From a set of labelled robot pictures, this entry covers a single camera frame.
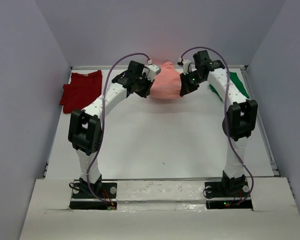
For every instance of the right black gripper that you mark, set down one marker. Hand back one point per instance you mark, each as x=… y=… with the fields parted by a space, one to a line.
x=186 y=87

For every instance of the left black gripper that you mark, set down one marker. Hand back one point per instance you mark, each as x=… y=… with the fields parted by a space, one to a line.
x=148 y=84

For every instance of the pink t-shirt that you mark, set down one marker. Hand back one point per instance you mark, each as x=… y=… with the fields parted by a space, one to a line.
x=167 y=84

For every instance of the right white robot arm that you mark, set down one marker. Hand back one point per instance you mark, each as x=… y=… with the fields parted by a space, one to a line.
x=240 y=116

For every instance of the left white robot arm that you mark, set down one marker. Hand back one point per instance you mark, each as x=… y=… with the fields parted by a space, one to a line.
x=87 y=126

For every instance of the green t-shirt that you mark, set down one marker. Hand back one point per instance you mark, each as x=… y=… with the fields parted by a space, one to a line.
x=238 y=86

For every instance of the red folded t-shirt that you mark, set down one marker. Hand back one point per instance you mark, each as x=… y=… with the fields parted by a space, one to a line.
x=82 y=90

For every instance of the white cardboard front cover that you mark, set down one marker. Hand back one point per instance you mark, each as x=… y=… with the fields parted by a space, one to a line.
x=162 y=210

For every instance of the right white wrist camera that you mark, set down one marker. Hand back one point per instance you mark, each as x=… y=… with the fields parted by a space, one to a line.
x=186 y=65

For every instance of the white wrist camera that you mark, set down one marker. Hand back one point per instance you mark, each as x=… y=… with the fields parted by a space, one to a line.
x=186 y=65
x=152 y=71

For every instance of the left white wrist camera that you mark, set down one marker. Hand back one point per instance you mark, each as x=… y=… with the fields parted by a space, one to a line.
x=152 y=71

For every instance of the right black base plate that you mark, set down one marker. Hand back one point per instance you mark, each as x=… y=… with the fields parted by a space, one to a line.
x=218 y=199

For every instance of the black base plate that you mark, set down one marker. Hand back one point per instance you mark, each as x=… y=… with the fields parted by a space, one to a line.
x=106 y=197
x=218 y=199

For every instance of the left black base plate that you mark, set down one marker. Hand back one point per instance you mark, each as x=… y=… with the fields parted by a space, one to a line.
x=106 y=197

